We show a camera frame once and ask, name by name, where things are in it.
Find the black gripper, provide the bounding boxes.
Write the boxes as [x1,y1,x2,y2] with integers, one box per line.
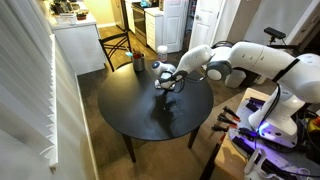
[155,70,189,91]

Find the white wipes canister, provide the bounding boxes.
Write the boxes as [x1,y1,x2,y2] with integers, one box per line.
[156,44,169,64]

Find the metal utensil cup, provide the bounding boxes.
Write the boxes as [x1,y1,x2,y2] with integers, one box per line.
[132,53,146,73]

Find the round black table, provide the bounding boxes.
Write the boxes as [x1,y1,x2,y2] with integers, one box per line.
[97,59,215,164]

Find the white narrow cabinet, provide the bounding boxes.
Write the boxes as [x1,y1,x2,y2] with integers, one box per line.
[144,7,165,52]

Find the white panel door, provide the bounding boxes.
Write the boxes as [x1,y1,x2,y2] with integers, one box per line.
[162,0,191,54]
[186,0,225,51]

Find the black orange clamp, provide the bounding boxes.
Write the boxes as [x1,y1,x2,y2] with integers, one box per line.
[222,105,241,123]
[217,113,239,130]
[210,123,231,134]

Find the white waste bin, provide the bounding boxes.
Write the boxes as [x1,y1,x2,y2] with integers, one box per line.
[224,69,247,89]

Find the steel kitchen stove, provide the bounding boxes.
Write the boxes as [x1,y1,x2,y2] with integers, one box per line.
[131,1,150,46]

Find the black wooden chair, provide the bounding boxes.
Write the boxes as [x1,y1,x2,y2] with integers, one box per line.
[98,30,133,73]

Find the white kitchen counter cabinet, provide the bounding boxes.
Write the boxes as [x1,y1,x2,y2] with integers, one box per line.
[49,13,106,76]

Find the wooden workbench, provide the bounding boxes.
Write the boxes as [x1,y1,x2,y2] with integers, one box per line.
[214,87,320,180]

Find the red bowl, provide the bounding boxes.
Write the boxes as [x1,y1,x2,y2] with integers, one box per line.
[75,11,89,21]

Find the white plastic container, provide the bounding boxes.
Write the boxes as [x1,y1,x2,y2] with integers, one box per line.
[54,13,78,26]

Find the white window blinds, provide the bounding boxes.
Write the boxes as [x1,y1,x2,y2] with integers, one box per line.
[0,0,59,168]

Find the yellow red emergency stop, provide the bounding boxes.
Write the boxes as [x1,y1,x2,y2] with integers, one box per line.
[305,116,320,134]

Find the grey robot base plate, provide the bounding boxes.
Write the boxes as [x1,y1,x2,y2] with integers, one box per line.
[228,99,320,180]

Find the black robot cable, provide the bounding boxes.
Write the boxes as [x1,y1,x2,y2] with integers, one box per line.
[173,39,320,178]

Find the white controller handle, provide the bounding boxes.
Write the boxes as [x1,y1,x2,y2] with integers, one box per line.
[243,148,268,180]

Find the black camera on stand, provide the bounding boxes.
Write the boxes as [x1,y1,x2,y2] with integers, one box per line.
[263,26,298,51]

